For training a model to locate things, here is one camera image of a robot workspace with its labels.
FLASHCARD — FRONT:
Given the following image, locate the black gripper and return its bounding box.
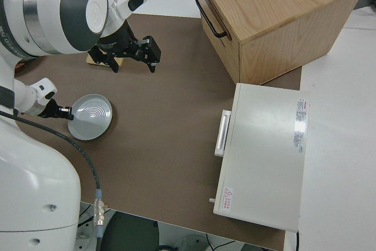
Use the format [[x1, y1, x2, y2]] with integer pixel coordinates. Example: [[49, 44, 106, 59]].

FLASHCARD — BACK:
[[88, 35, 163, 74], [57, 105, 74, 121]]

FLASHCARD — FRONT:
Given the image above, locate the gray round plate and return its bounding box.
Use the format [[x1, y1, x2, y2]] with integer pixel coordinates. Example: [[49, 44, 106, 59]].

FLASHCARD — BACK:
[[67, 93, 114, 142]]

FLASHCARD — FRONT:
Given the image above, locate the small wooden block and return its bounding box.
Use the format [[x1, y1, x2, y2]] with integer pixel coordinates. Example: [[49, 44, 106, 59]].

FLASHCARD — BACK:
[[86, 53, 124, 69]]

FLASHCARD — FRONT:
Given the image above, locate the round wicker basket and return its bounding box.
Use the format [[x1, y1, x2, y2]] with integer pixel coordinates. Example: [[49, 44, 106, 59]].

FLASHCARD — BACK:
[[15, 58, 39, 71]]

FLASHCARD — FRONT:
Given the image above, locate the wooden cabinet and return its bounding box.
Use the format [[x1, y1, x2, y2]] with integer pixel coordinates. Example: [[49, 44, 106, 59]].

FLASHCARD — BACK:
[[190, 0, 367, 86]]

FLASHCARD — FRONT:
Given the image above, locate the white toaster oven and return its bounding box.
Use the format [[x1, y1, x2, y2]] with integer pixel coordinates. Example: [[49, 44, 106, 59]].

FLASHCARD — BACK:
[[213, 82, 311, 233]]

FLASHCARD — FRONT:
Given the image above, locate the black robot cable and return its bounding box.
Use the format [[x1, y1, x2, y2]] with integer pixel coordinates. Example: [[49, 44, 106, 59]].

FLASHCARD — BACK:
[[0, 109, 106, 251]]

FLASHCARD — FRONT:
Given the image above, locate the black cabinet handle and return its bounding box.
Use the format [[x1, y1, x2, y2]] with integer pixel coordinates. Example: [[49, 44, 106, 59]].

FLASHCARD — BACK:
[[195, 0, 233, 40]]

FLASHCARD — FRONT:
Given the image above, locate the white oven door handle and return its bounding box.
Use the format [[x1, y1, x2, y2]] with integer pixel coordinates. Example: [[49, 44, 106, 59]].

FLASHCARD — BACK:
[[213, 109, 232, 157]]

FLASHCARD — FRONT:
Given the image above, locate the dark round base plate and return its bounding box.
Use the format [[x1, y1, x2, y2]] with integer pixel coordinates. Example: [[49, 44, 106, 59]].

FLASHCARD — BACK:
[[104, 212, 161, 251]]

